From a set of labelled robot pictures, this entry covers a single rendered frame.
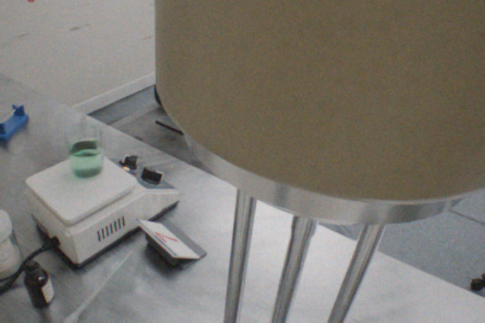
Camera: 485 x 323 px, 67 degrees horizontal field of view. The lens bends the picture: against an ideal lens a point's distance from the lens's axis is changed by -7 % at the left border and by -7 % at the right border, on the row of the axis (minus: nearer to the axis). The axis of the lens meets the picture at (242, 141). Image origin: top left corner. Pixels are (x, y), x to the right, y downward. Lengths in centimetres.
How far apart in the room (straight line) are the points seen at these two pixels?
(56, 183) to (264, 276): 32
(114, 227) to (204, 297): 16
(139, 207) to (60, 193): 11
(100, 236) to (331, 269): 33
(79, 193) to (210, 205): 22
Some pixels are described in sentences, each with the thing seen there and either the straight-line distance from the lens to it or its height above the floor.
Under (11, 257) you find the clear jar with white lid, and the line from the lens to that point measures 58.
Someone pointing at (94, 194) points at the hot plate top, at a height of 84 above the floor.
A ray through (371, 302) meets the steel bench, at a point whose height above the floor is 75.
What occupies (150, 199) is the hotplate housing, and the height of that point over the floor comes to 80.
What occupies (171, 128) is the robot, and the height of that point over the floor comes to 37.
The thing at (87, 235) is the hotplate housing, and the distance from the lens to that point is 55.
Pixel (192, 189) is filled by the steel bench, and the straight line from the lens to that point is 69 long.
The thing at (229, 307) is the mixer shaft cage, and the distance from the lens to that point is 17.
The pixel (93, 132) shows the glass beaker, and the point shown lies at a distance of 59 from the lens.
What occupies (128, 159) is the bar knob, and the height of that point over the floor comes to 81.
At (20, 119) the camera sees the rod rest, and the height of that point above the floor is 76.
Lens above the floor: 119
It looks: 32 degrees down
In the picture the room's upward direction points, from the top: 6 degrees clockwise
